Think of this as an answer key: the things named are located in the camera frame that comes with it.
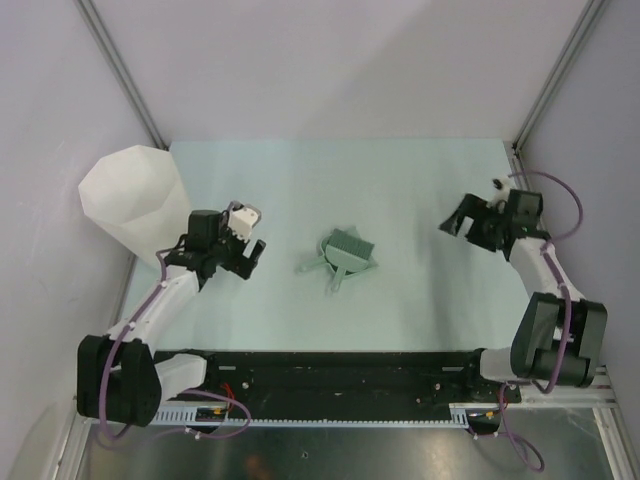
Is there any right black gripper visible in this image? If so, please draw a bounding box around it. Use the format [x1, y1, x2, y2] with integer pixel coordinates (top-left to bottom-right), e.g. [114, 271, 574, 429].
[438, 193, 508, 252]

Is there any green hand brush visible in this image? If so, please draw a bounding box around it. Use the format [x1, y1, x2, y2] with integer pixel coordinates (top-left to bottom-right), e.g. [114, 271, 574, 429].
[325, 229, 375, 292]

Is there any green plastic dustpan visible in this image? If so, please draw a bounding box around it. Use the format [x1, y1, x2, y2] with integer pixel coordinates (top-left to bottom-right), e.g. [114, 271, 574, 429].
[296, 226, 379, 279]

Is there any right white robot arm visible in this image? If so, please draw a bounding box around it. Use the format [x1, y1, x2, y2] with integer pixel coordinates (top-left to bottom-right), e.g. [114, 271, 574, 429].
[439, 189, 607, 401]

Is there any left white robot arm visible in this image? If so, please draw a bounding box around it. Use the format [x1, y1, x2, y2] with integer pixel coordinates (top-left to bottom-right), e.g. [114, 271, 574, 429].
[76, 202, 266, 427]

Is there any white translucent waste bin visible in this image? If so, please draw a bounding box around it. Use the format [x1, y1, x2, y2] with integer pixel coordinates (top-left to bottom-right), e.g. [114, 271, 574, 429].
[78, 145, 192, 268]

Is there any aluminium cross extrusion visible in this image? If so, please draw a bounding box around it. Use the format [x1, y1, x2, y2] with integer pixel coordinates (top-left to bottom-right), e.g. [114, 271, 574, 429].
[517, 366, 617, 409]

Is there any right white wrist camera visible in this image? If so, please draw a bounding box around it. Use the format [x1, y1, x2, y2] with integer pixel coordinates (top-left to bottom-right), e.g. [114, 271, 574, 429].
[488, 177, 515, 207]

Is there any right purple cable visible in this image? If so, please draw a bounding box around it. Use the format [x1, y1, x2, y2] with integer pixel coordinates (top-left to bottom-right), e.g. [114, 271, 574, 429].
[499, 169, 586, 472]

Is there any right aluminium frame post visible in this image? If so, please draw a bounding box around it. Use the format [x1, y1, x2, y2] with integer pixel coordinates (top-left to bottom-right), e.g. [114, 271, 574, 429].
[511, 0, 610, 152]

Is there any aluminium frame post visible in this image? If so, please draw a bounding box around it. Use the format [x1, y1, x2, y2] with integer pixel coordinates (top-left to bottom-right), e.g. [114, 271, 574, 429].
[74, 0, 169, 151]
[511, 0, 610, 152]

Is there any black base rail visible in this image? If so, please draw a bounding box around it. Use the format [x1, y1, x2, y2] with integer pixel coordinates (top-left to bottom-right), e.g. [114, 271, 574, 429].
[199, 351, 500, 421]

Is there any grey slotted cable duct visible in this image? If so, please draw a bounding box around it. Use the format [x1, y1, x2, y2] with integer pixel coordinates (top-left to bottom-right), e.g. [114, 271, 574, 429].
[150, 405, 499, 429]

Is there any left aluminium frame post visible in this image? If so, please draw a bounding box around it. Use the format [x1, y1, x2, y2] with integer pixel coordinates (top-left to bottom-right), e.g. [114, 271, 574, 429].
[74, 0, 169, 151]

